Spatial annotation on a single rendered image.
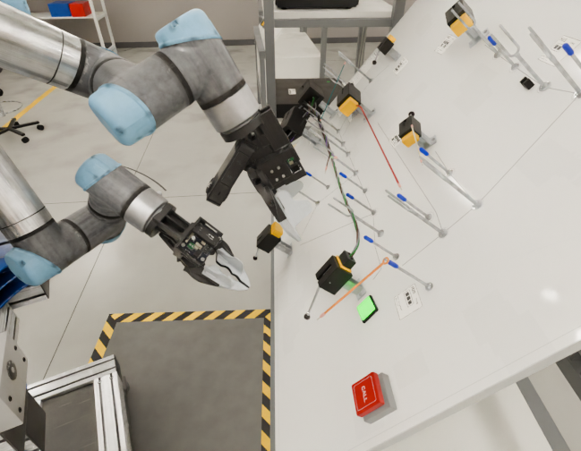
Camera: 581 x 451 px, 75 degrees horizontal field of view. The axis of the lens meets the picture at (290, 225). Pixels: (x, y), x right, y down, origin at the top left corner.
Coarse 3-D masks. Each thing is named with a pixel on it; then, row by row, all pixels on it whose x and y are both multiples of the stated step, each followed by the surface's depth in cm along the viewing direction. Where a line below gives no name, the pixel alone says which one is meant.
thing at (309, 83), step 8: (304, 88) 129; (312, 88) 126; (320, 88) 133; (304, 96) 127; (312, 96) 131; (320, 96) 127; (304, 104) 129; (320, 104) 134; (328, 112) 135; (336, 112) 134
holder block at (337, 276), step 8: (328, 264) 74; (336, 264) 71; (320, 272) 74; (328, 272) 72; (336, 272) 71; (344, 272) 71; (320, 280) 73; (328, 280) 72; (336, 280) 72; (344, 280) 72; (328, 288) 73; (336, 288) 73
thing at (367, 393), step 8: (368, 376) 59; (376, 376) 59; (360, 384) 60; (368, 384) 58; (376, 384) 57; (360, 392) 59; (368, 392) 58; (376, 392) 56; (360, 400) 58; (368, 400) 57; (376, 400) 56; (360, 408) 57; (368, 408) 56; (376, 408) 56; (360, 416) 57
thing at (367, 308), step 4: (368, 296) 72; (364, 300) 72; (368, 300) 71; (372, 300) 71; (360, 304) 73; (364, 304) 72; (368, 304) 71; (372, 304) 70; (360, 308) 72; (364, 308) 71; (368, 308) 70; (372, 308) 69; (376, 308) 69; (360, 312) 72; (364, 312) 70; (368, 312) 70; (372, 312) 69; (360, 316) 71; (364, 316) 70; (368, 316) 70; (364, 320) 70
